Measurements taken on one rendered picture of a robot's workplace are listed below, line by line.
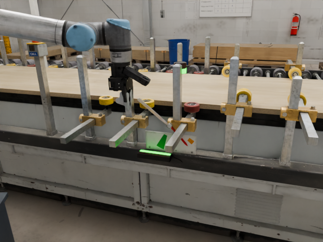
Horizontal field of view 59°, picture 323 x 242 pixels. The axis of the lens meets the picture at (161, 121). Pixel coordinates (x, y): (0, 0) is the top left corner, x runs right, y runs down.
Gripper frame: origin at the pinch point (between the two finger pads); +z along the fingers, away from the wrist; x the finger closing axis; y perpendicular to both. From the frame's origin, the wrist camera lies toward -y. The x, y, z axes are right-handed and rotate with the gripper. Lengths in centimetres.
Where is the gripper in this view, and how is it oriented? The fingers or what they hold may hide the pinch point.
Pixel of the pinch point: (129, 108)
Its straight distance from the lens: 125.2
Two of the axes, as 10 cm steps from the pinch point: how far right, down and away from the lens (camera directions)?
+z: 0.2, 9.3, 3.6
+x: -2.9, 3.5, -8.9
